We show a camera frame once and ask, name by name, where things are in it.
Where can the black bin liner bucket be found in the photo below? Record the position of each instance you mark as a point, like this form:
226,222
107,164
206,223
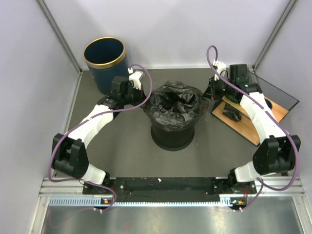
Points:
172,140

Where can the dark blue gold-rimmed trash bin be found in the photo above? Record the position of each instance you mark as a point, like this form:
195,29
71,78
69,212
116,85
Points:
106,58

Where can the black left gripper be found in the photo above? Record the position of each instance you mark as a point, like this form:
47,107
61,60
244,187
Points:
140,93

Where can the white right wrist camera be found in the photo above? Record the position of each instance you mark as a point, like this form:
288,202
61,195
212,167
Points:
219,66

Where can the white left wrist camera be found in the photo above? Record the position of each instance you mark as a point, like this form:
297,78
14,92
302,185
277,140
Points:
135,77

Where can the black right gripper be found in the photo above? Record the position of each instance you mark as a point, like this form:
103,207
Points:
211,91

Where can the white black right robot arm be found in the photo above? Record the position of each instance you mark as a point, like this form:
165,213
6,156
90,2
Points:
278,150

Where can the black round plate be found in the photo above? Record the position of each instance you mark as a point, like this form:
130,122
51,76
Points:
230,100

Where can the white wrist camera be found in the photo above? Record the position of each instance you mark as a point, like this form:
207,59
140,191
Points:
219,66
135,77

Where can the aluminium frame rail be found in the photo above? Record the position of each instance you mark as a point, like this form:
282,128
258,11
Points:
79,188

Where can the blue ceramic mug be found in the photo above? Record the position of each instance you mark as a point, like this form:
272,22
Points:
269,104

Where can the black trash bag roll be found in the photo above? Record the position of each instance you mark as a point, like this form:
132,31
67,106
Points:
231,113

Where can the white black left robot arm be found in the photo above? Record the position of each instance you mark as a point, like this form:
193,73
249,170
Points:
70,149

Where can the wooden shelf with glass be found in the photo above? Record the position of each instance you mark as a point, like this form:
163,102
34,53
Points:
243,119

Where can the grey slotted cable duct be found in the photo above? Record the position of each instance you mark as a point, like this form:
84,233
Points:
83,201

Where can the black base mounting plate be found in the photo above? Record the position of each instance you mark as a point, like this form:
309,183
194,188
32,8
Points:
176,189

